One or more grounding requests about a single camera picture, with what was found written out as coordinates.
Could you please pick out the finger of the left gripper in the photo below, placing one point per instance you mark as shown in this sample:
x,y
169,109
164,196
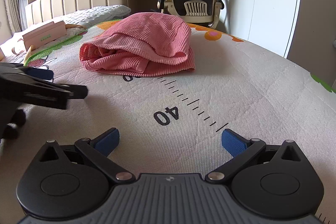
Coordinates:
x,y
43,93
32,74

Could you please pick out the cartoon print bed quilt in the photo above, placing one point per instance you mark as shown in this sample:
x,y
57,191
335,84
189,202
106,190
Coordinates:
x,y
173,123

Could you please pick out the pink ribbed knit cardigan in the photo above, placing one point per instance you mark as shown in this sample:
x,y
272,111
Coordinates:
x,y
145,44

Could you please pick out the pink storage box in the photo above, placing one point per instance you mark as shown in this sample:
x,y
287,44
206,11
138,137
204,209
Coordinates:
x,y
44,34

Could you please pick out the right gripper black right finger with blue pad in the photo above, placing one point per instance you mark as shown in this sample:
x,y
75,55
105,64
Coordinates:
x,y
277,181

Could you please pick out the grey textured pillow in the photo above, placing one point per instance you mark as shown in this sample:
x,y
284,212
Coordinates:
x,y
96,15

